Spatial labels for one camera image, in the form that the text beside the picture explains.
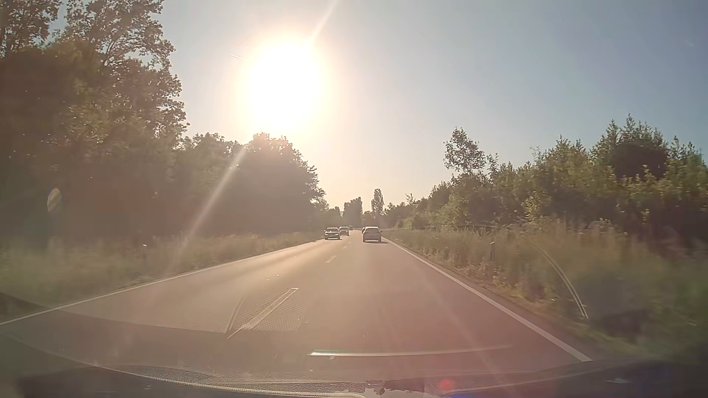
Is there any grey asphalt road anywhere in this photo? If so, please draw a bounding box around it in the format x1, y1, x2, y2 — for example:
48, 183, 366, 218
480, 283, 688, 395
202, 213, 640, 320
0, 229, 595, 382

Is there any tall grass verge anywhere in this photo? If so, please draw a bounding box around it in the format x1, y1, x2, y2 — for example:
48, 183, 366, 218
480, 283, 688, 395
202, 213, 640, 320
383, 218, 708, 360
0, 230, 324, 310

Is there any car's own bonnet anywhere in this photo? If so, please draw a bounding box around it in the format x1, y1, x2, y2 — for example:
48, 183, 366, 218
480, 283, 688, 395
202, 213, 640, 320
0, 358, 708, 398

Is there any row of trees and bushes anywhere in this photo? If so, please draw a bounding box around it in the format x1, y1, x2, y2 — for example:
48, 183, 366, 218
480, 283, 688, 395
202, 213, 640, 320
342, 115, 708, 249

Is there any wood of tall trees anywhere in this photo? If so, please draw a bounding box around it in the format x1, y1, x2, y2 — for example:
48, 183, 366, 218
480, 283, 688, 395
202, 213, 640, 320
0, 0, 342, 249

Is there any round road sign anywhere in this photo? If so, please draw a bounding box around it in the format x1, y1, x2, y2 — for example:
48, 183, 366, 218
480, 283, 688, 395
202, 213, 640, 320
46, 187, 63, 238

